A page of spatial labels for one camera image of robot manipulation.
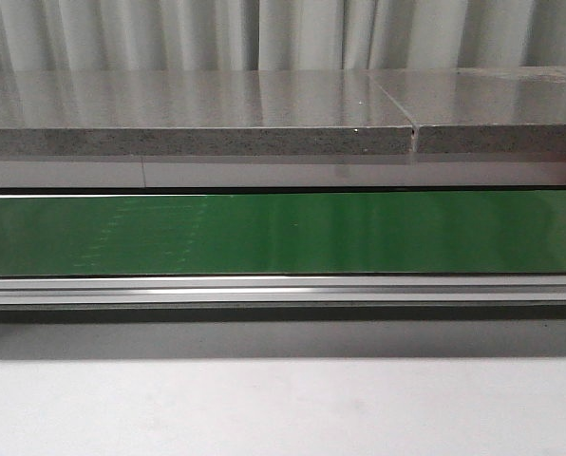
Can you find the grey stone slab right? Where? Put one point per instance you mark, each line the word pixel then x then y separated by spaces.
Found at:
pixel 482 111

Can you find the green conveyor belt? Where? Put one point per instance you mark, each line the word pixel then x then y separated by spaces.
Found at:
pixel 439 232

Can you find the aluminium conveyor side rail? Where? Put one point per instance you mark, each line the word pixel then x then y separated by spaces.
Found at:
pixel 278 291

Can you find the white pleated curtain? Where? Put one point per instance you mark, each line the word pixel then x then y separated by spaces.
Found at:
pixel 276 35

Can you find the grey speckled stone slab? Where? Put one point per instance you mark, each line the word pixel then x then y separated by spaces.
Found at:
pixel 198 113

